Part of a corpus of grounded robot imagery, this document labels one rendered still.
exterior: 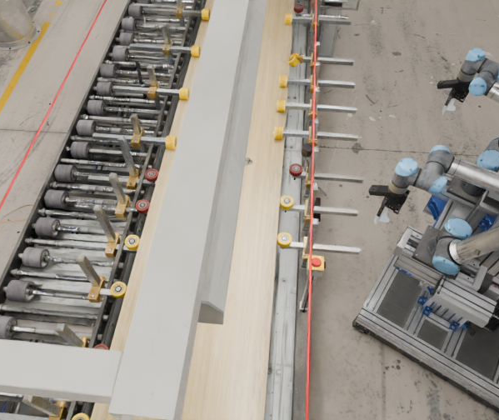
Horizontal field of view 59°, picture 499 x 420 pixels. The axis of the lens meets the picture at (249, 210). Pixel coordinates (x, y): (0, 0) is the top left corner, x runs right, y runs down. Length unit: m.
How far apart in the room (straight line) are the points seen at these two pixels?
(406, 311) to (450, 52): 3.25
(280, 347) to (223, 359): 0.42
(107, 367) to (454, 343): 2.75
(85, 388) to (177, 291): 0.14
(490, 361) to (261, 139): 1.97
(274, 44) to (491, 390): 2.75
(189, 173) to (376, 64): 4.50
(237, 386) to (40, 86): 3.82
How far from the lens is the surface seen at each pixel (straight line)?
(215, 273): 0.65
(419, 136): 4.40
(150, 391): 0.52
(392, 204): 1.94
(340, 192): 3.76
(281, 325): 2.48
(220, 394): 2.10
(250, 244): 2.37
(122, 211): 2.62
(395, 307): 3.11
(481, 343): 3.23
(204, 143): 0.68
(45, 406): 2.13
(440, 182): 1.81
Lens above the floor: 2.96
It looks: 56 degrees down
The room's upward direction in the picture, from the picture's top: straight up
